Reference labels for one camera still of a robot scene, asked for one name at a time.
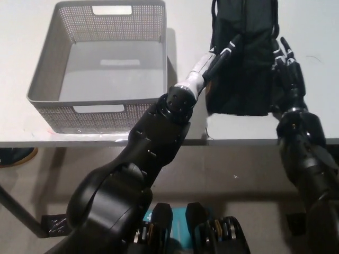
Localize dark green fabric lunch bag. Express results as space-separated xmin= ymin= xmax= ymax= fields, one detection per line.
xmin=205 ymin=0 xmax=282 ymax=117

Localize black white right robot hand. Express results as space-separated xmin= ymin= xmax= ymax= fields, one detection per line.
xmin=270 ymin=36 xmax=309 ymax=113

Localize clear tape strip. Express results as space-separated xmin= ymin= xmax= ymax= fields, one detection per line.
xmin=76 ymin=129 xmax=133 ymax=142

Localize black metal table leg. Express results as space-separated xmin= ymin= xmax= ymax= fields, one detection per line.
xmin=0 ymin=182 xmax=48 ymax=238

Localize dark shoe with orange sole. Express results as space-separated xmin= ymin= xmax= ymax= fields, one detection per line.
xmin=0 ymin=147 xmax=39 ymax=169

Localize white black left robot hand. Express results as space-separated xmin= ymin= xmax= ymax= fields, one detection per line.
xmin=174 ymin=34 xmax=244 ymax=101

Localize grey perforated plastic basket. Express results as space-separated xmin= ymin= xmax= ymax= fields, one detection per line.
xmin=26 ymin=0 xmax=170 ymax=134

